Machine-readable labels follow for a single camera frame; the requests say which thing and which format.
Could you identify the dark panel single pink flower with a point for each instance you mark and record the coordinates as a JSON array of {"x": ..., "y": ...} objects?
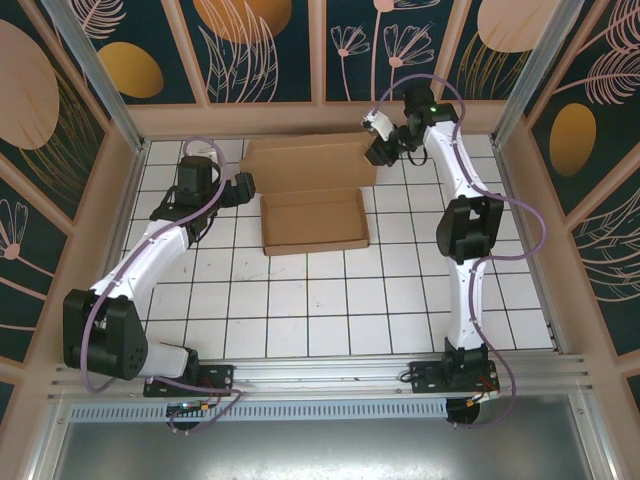
[{"x": 25, "y": 280}]

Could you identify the dark panel orange oval feathers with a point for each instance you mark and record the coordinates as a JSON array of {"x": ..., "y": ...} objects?
[{"x": 600, "y": 125}]

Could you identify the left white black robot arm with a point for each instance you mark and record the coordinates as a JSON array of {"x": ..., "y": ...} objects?
[{"x": 145, "y": 260}]

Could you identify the aluminium side rail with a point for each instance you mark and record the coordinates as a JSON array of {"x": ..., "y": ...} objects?
[
  {"x": 92, "y": 340},
  {"x": 557, "y": 340}
]

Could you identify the brown cardboard box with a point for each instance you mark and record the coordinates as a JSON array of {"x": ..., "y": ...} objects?
[{"x": 310, "y": 225}]

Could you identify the dark panel with pink circle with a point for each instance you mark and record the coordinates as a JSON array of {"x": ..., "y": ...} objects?
[{"x": 480, "y": 65}]

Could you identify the dark panel orange circle leaves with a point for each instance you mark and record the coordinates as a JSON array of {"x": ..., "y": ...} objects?
[{"x": 290, "y": 60}]

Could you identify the dark panel pink feather leaves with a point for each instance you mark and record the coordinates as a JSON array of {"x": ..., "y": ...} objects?
[{"x": 610, "y": 280}]

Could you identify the dark panel with orange oval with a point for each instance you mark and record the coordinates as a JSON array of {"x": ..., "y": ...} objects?
[{"x": 175, "y": 75}]

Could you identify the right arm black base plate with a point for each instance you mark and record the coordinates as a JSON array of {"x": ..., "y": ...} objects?
[{"x": 425, "y": 375}]

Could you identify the grey metal sheet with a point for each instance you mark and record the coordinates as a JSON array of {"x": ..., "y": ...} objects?
[{"x": 320, "y": 450}]

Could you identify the long aluminium mounting rail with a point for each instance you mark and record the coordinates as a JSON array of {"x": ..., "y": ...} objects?
[{"x": 320, "y": 375}]

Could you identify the dark panel pink oval gold-lines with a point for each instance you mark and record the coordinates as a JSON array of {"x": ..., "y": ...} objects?
[{"x": 30, "y": 100}]

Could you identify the aluminium corner post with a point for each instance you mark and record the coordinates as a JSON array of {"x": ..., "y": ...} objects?
[
  {"x": 105, "y": 85},
  {"x": 527, "y": 75}
]

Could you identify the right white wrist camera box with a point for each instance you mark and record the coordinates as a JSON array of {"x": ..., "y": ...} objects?
[{"x": 380, "y": 122}]

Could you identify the dark panel with pink flowers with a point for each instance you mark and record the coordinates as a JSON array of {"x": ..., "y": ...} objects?
[{"x": 370, "y": 75}]

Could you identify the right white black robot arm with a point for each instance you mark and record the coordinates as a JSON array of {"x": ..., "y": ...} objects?
[{"x": 465, "y": 300}]

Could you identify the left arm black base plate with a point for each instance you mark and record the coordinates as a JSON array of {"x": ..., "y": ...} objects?
[{"x": 220, "y": 375}]

